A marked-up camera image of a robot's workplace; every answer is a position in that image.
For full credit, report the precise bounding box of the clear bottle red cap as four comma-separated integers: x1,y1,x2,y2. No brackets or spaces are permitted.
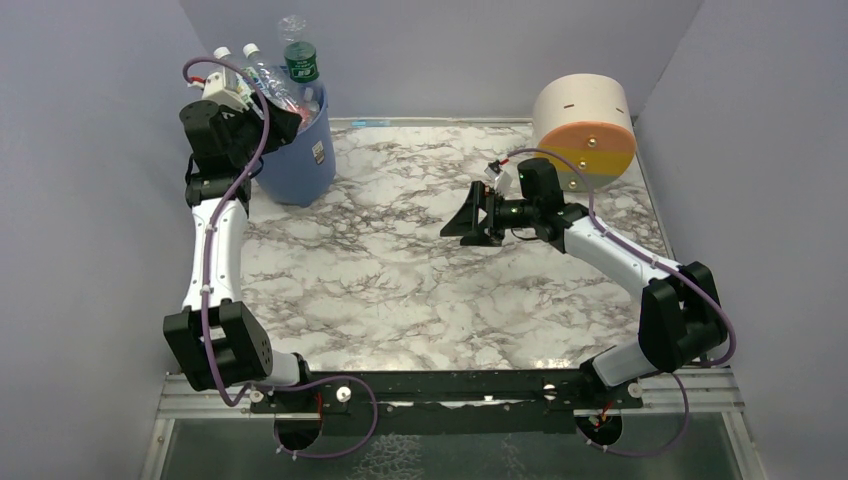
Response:
242,43,318,131

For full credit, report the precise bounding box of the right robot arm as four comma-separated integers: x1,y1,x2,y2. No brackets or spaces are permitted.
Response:
440,157,731,390

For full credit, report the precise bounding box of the cream cylinder with striped face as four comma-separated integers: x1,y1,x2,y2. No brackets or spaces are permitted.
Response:
531,73,637,189

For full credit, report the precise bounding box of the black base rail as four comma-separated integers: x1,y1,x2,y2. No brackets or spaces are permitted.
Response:
250,369,643,438

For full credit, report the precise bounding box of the blue plastic bin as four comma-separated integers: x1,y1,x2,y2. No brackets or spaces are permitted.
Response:
254,80,336,207

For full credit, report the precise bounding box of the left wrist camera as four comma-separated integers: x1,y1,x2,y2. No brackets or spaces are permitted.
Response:
187,70,252,111

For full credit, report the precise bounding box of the dark green label bottle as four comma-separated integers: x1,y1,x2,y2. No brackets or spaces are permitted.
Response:
277,15,323,101

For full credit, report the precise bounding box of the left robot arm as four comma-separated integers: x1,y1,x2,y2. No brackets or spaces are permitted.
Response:
163,100,308,391

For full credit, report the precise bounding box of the blue green label bottle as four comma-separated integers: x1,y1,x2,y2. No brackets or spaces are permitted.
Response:
213,46,254,107

